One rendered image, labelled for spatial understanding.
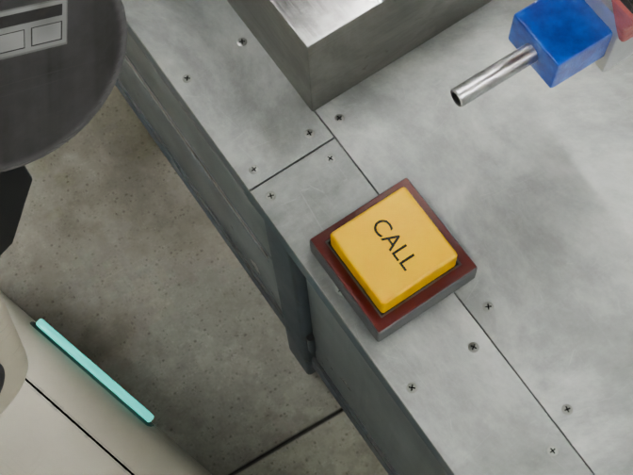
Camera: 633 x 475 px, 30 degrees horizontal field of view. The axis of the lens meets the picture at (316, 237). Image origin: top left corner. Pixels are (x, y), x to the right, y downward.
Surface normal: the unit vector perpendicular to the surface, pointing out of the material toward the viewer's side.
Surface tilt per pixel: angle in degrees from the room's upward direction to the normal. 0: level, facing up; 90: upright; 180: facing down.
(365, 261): 0
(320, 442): 0
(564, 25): 2
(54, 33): 75
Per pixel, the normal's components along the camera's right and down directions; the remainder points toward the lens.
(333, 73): 0.56, 0.76
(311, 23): -0.04, -0.37
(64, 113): 0.58, 0.60
